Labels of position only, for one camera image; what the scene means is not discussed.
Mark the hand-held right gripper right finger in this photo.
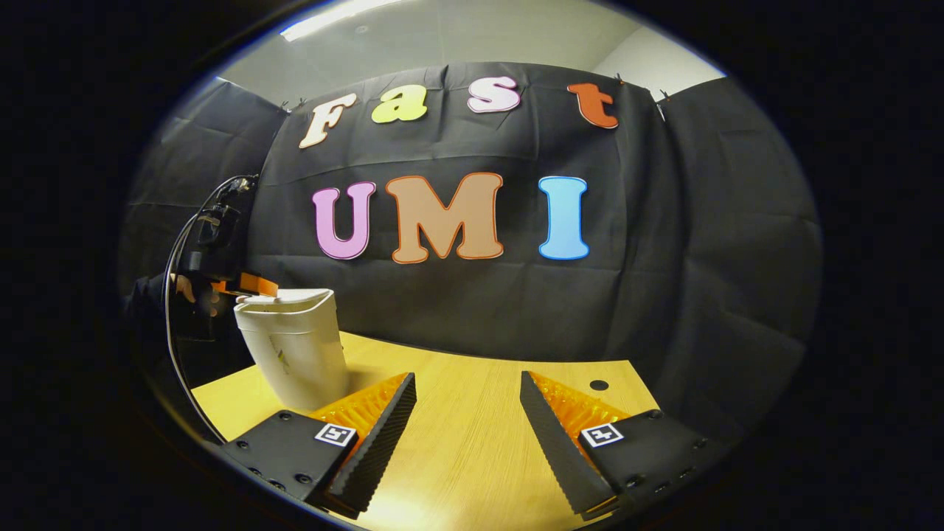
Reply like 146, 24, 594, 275
520, 370, 738, 522

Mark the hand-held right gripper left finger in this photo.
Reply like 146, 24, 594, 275
221, 372, 417, 517

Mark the white desktop garbage bin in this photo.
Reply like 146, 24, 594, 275
234, 288, 350, 412

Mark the wooden desktop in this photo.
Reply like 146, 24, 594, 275
190, 332, 661, 531

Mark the black backdrop cloth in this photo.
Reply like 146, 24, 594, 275
118, 63, 823, 443

